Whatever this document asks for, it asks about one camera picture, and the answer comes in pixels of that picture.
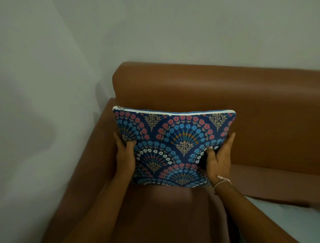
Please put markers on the brown leather sofa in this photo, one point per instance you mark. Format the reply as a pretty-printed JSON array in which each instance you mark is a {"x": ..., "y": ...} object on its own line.
[{"x": 250, "y": 112}]

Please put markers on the blue floral patterned cushion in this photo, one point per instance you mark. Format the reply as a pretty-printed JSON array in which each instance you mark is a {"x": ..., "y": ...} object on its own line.
[{"x": 175, "y": 147}]

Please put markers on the person's right thumb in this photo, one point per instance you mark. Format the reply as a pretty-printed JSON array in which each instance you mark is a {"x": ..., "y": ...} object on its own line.
[{"x": 210, "y": 153}]

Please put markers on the person's left hand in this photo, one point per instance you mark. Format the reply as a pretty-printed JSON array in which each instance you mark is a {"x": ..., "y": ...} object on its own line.
[{"x": 125, "y": 160}]

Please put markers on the person's right hand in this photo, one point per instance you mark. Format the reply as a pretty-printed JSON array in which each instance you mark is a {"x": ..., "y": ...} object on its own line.
[{"x": 220, "y": 160}]

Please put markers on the light blue cloth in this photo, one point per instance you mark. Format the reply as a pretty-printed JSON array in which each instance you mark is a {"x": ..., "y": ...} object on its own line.
[{"x": 285, "y": 220}]

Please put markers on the person's left forearm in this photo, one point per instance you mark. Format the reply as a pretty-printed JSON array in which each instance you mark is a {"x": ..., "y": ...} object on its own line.
[{"x": 100, "y": 210}]

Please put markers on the person's left thumb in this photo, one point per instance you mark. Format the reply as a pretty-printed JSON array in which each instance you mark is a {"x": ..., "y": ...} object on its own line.
[{"x": 131, "y": 145}]

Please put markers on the person's right forearm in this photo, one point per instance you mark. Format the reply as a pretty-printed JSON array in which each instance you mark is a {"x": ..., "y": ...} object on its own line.
[{"x": 247, "y": 215}]

